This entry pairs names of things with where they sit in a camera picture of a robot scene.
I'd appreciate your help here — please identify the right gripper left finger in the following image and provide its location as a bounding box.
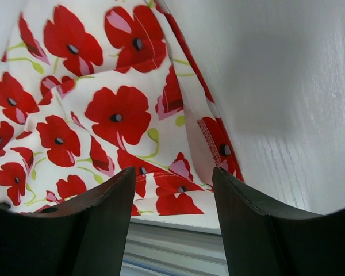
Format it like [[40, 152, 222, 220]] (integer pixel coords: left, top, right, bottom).
[[0, 167, 136, 275]]

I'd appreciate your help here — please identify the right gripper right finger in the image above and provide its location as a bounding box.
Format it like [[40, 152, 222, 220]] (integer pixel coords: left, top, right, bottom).
[[213, 168, 345, 275]]

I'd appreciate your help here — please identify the red poppy print skirt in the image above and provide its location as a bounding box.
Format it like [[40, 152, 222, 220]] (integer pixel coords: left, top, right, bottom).
[[0, 1, 242, 216]]

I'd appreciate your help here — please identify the aluminium mounting rail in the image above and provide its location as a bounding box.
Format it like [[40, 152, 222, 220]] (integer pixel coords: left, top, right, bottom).
[[124, 218, 229, 275]]

